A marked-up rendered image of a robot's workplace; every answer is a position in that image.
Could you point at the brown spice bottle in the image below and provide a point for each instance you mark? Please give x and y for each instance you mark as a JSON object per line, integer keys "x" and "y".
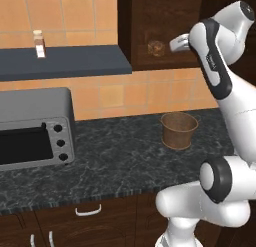
{"x": 39, "y": 44}

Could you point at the brown woven basket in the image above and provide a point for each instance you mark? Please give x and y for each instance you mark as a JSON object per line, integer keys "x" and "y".
{"x": 178, "y": 136}

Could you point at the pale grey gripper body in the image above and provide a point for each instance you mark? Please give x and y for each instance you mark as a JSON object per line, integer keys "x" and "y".
{"x": 180, "y": 43}

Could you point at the dark wood base cabinet door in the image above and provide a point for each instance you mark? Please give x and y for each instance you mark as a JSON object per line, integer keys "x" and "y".
{"x": 100, "y": 236}
{"x": 13, "y": 231}

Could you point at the dark wood wall cabinet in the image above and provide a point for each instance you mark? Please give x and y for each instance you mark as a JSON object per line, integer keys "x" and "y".
{"x": 125, "y": 21}

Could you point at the dark grey wall shelf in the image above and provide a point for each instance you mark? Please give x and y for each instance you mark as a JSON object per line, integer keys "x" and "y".
{"x": 66, "y": 62}

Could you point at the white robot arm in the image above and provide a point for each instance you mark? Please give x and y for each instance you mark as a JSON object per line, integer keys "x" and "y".
{"x": 238, "y": 124}

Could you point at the grey toaster oven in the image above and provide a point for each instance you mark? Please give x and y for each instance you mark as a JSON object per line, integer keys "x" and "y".
{"x": 36, "y": 124}

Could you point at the dark wood drawer front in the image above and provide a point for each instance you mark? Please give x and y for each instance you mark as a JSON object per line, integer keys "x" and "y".
{"x": 113, "y": 209}

